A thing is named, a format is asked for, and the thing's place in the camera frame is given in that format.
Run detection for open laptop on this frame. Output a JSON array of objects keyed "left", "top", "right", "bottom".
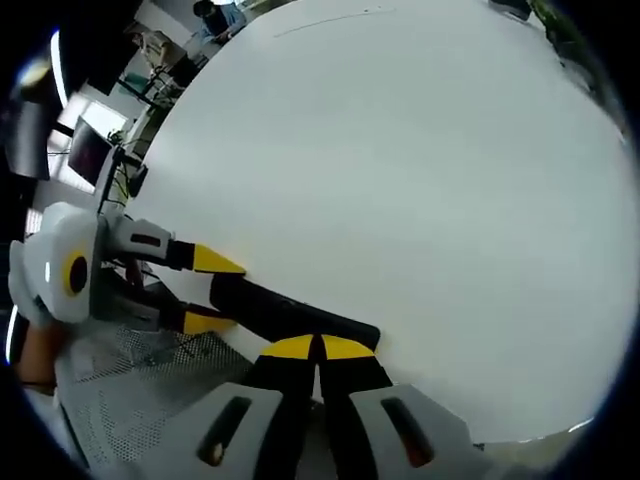
[{"left": 66, "top": 114, "right": 127, "bottom": 187}]

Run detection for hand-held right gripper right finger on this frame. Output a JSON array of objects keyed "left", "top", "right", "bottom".
[{"left": 315, "top": 333, "right": 495, "bottom": 480}]

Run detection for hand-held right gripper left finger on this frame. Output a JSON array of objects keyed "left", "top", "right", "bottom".
[{"left": 107, "top": 333, "right": 321, "bottom": 480}]

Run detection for black remote control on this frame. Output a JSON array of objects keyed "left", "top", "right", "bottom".
[{"left": 209, "top": 273, "right": 381, "bottom": 357}]

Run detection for grey mesh chair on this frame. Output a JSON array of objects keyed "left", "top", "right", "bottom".
[{"left": 53, "top": 323, "right": 254, "bottom": 469}]

